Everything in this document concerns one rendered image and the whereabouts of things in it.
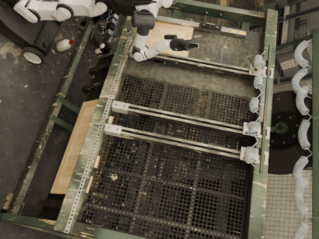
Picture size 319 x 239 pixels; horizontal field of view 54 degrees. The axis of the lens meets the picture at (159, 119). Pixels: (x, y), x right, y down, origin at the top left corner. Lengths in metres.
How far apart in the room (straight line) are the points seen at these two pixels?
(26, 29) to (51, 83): 0.56
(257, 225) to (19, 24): 2.44
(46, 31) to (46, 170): 1.28
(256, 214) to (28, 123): 2.06
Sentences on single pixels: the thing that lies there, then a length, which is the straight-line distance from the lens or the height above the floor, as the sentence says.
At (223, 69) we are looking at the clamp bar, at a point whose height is 1.56.
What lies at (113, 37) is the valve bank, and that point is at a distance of 2.88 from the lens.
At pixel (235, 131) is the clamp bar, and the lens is 2.39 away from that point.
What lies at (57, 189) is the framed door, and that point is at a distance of 2.80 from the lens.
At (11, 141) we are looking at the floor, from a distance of 2.97.
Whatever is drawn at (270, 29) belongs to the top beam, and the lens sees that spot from 2.99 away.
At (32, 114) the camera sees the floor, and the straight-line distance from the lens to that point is 3.09.
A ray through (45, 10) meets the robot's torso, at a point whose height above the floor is 0.45.
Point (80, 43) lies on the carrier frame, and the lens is 3.38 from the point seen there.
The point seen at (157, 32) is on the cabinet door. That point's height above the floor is 1.03.
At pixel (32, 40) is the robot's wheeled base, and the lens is 3.06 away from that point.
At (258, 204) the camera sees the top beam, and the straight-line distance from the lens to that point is 2.23.
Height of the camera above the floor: 2.63
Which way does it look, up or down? 37 degrees down
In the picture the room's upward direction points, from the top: 83 degrees clockwise
